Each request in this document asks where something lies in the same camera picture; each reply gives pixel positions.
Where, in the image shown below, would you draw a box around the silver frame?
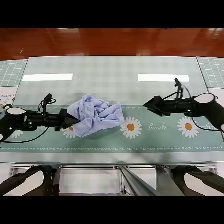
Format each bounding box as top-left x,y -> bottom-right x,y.
0,161 -> 224,197

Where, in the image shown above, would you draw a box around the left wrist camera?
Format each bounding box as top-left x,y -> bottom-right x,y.
37,92 -> 57,115

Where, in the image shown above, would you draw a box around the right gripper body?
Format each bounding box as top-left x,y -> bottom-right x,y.
152,95 -> 174,117

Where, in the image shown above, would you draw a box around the black cable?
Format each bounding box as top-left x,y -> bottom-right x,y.
0,126 -> 52,145
190,115 -> 224,134

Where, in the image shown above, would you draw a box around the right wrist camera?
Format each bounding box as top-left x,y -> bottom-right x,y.
172,77 -> 185,100

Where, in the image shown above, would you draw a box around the light blue shirt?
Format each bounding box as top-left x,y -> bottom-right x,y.
66,94 -> 126,139

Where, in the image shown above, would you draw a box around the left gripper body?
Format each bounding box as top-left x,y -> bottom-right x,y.
54,109 -> 74,132

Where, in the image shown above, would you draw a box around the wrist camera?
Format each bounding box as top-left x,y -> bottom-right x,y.
172,77 -> 185,100
37,92 -> 57,115

